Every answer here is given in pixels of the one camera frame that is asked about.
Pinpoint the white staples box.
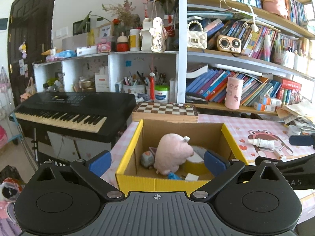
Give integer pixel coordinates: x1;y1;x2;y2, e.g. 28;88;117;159
273;149;287;160

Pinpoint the white spray bottle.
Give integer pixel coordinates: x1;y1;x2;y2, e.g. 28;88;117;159
248;138;275;150

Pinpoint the yellow tape roll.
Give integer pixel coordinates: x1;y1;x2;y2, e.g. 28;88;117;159
181;146;209;176

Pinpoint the small white charger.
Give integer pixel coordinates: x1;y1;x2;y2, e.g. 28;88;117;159
185;173;199;182

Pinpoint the blue plastic packet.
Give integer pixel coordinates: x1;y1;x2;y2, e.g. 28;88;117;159
167;172;182;180

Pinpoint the pink plush pig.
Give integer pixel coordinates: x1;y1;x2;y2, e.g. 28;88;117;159
154;133;194;176

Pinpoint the grey toy truck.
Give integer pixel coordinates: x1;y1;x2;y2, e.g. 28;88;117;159
140;147;157;169

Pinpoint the yellow cardboard box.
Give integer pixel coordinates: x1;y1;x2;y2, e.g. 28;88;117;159
115;120;246;194

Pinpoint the stack of papers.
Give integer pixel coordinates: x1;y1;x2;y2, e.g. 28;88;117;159
275;100;314;135

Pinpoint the pink checkered tablecloth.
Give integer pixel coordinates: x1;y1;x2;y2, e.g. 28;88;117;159
100;112;315;224

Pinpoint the black electronic keyboard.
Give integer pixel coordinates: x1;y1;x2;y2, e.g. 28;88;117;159
14;92;136;143

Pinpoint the chessboard box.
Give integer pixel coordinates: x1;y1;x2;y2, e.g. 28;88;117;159
132;102;198;123

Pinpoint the pink cylinder cup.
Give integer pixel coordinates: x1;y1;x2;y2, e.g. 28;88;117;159
224;77;244;110

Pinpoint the white jar green lid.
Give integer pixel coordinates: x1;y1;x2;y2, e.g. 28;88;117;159
154;85;170;103

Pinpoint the white bookshelf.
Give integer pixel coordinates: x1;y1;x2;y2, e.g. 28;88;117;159
34;0;314;102

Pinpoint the retro wooden radio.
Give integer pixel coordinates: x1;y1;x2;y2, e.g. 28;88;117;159
217;35;242;54

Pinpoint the white quilted handbag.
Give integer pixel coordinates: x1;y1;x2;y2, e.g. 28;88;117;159
187;20;207;50

